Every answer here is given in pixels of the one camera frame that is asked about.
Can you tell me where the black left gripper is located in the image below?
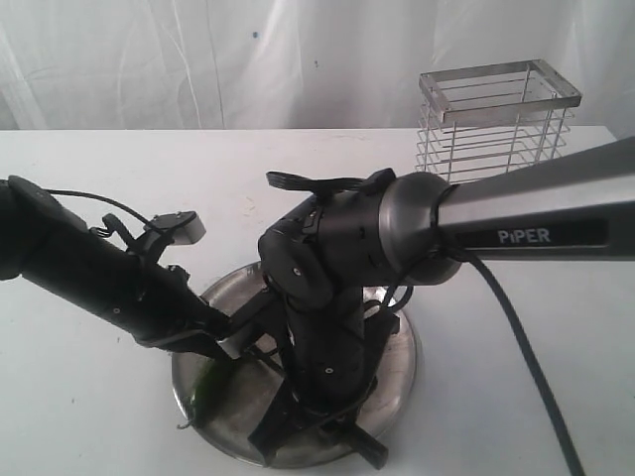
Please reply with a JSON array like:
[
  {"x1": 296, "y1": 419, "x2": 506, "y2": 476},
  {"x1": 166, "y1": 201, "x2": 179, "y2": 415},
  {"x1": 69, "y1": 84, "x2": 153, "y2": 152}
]
[{"x1": 98, "y1": 247, "x2": 231, "y2": 360}]

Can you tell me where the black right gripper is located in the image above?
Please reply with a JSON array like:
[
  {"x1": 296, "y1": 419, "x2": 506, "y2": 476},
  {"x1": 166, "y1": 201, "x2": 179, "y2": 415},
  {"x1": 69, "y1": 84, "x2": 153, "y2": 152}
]
[{"x1": 248, "y1": 377, "x2": 388, "y2": 469}]

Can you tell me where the green cucumber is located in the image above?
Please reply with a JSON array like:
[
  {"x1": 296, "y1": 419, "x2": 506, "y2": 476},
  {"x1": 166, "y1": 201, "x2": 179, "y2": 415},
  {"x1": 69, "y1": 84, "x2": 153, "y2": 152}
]
[{"x1": 177, "y1": 360, "x2": 235, "y2": 430}]

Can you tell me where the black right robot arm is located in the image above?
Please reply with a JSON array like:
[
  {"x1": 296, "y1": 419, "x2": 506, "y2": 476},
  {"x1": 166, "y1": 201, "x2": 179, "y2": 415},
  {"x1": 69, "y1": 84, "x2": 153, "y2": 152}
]
[{"x1": 249, "y1": 139, "x2": 634, "y2": 475}]

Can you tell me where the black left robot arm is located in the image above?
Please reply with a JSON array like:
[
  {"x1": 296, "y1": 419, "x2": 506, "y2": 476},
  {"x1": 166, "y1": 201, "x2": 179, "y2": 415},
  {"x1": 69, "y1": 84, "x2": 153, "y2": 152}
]
[{"x1": 1, "y1": 176, "x2": 229, "y2": 360}]

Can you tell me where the round stainless steel plate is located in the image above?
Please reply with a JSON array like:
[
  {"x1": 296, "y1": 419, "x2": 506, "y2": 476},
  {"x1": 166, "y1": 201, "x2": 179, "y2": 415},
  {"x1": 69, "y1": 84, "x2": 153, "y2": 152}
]
[{"x1": 172, "y1": 262, "x2": 418, "y2": 470}]

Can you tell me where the white backdrop curtain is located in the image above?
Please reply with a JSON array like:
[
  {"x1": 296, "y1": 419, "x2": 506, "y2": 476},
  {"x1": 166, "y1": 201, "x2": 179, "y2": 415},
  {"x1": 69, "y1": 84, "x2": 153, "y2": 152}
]
[{"x1": 1, "y1": 1, "x2": 634, "y2": 138}]

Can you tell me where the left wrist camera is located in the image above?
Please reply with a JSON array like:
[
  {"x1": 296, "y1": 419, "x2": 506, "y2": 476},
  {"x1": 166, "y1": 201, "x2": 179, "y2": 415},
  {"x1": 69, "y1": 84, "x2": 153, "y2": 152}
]
[{"x1": 128, "y1": 211, "x2": 206, "y2": 263}]

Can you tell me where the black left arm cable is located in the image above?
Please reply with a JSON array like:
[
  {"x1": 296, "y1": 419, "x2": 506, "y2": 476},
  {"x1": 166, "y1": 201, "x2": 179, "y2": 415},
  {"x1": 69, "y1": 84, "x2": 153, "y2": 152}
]
[{"x1": 47, "y1": 190, "x2": 150, "y2": 234}]

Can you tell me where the wire metal utensil basket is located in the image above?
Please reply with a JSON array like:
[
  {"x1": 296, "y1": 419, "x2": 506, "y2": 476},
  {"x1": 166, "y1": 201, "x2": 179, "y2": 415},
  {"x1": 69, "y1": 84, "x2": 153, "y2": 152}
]
[{"x1": 416, "y1": 59, "x2": 582, "y2": 183}]

